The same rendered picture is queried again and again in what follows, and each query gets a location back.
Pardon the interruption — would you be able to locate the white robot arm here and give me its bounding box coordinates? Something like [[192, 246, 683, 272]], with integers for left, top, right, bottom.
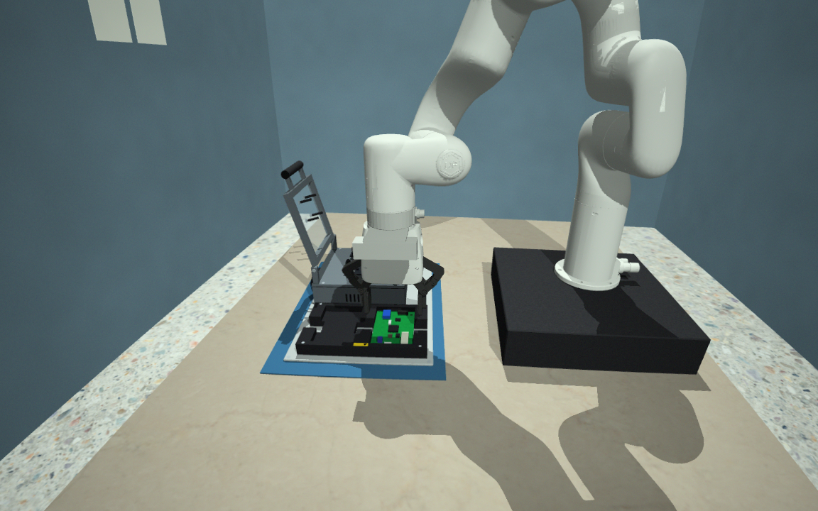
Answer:
[[352, 0, 687, 291]]

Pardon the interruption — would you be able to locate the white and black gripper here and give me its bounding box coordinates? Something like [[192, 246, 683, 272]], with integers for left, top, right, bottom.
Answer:
[[342, 221, 445, 315]]

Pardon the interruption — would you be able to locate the green circuit board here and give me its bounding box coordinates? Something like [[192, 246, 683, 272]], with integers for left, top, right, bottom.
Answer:
[[371, 309, 415, 344]]

